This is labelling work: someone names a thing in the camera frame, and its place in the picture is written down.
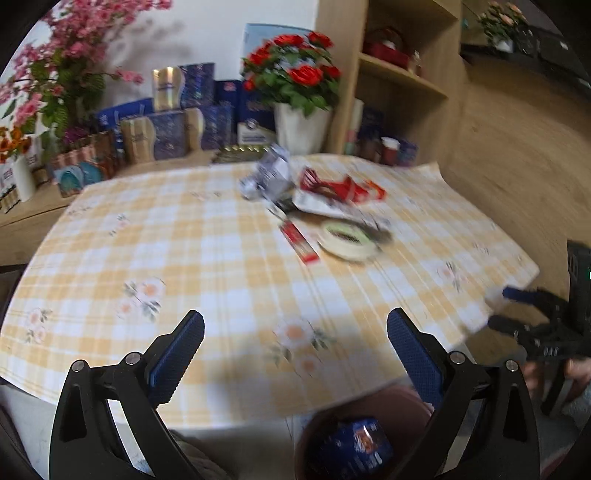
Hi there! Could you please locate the tall light blue box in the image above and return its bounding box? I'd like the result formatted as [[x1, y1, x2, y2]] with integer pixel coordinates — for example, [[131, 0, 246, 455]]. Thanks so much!
[[243, 23, 315, 52]]

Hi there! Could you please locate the stack of pastel cups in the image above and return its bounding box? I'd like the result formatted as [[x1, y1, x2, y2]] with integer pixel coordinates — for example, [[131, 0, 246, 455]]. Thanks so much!
[[346, 99, 365, 158]]

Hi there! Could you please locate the red rose plant white pot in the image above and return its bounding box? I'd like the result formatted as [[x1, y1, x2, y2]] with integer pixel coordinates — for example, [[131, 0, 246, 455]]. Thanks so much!
[[240, 31, 342, 155]]

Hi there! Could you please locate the orange flowers white vase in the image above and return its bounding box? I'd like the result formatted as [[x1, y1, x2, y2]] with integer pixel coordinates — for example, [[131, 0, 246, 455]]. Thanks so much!
[[0, 127, 38, 204]]

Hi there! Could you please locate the person's fleece leg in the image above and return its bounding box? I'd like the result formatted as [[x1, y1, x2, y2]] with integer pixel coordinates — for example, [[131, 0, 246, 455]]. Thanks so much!
[[561, 385, 591, 432], [168, 429, 227, 480]]

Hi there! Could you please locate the red cigarette pack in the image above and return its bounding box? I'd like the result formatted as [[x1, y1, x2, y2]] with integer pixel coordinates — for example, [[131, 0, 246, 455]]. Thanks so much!
[[353, 181, 387, 204]]

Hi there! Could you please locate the red lighter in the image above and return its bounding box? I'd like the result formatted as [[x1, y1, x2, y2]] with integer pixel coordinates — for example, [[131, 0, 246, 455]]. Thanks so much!
[[279, 220, 320, 265]]

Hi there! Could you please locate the blue and white box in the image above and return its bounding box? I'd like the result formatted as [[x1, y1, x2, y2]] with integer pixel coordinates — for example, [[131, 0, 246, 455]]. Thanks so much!
[[237, 99, 278, 146]]

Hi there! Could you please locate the small blue box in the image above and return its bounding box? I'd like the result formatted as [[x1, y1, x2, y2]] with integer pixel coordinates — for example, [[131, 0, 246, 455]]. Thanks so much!
[[397, 138, 419, 167]]

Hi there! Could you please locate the red gift basket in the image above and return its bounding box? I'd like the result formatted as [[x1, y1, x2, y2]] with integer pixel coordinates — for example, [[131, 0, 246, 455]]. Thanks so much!
[[362, 27, 411, 70]]

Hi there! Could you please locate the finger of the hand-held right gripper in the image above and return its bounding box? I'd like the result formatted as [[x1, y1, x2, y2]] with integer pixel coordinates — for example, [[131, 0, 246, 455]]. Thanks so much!
[[488, 315, 548, 356], [503, 286, 555, 308]]

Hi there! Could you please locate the beige tape roll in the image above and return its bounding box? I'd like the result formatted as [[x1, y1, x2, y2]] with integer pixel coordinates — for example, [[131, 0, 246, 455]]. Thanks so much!
[[318, 220, 383, 262]]

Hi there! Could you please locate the yellow plaid tablecloth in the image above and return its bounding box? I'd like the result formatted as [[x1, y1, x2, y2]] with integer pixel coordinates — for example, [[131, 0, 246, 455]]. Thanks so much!
[[0, 152, 541, 428]]

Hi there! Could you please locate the wooden shelf unit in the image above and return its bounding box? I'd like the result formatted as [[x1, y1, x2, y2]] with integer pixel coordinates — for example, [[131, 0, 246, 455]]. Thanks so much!
[[316, 0, 467, 164]]

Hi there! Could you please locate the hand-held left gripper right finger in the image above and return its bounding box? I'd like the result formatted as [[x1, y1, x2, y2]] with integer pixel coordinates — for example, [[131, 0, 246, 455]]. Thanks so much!
[[387, 308, 541, 480]]

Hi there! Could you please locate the white floral packet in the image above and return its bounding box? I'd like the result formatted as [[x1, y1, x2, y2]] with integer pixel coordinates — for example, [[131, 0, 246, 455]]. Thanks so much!
[[293, 189, 370, 219]]

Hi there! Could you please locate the row of small bottles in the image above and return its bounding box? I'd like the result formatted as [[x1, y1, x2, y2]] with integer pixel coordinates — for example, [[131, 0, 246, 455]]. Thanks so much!
[[0, 187, 21, 215]]

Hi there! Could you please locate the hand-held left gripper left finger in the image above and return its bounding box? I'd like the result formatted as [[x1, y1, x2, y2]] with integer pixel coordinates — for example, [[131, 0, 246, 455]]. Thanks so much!
[[48, 310, 205, 480]]

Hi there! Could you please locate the person's right fleece leg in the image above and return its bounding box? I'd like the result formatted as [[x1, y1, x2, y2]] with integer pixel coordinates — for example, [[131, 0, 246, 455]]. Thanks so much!
[[561, 385, 591, 432]]

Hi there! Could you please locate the silver wrapper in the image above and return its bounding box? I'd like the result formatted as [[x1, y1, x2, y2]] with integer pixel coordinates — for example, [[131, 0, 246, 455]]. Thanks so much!
[[239, 144, 294, 204]]

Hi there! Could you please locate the black wall shelf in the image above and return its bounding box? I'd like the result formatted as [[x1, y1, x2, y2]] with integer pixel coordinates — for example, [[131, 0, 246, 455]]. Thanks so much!
[[459, 18, 591, 93]]

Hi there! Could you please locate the gold and blue gift box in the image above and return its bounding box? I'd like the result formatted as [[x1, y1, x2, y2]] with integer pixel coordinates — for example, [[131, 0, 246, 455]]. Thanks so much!
[[182, 104, 234, 153], [120, 111, 188, 163], [152, 62, 217, 112]]

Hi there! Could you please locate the dark blue shelf box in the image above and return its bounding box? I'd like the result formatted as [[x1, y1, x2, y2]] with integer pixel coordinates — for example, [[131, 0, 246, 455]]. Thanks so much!
[[362, 108, 384, 139]]

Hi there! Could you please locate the brown plastic bin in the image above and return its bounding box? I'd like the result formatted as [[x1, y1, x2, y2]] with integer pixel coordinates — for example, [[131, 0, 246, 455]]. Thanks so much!
[[295, 385, 437, 480]]

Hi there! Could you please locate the flat blue carton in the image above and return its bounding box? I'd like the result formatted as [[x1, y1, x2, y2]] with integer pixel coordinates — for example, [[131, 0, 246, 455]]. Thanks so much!
[[97, 98, 155, 132]]

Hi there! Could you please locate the person's left fleece leg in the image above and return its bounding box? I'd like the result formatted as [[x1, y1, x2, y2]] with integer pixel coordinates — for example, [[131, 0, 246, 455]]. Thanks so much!
[[168, 429, 227, 480]]

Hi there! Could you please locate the blue milk carton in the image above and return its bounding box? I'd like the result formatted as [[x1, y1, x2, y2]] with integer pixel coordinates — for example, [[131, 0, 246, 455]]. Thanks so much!
[[321, 418, 394, 475]]

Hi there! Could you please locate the pink rose plant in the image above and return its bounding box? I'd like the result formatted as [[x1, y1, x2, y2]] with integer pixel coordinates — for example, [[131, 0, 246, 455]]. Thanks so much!
[[478, 0, 527, 52]]

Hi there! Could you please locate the brown wavy basket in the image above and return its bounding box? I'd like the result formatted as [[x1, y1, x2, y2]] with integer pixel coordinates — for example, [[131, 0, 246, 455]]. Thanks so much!
[[51, 131, 118, 198]]

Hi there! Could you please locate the person's right hand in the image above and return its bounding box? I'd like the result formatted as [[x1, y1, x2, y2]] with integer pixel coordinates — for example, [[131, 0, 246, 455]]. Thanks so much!
[[567, 357, 591, 393]]

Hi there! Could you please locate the gold patterned tray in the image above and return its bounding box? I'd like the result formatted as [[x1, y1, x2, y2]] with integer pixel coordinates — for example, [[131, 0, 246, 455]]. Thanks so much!
[[212, 143, 273, 164]]

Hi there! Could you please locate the pink blossom arrangement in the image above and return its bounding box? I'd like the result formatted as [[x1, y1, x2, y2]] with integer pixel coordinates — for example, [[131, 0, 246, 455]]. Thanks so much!
[[0, 0, 174, 153]]

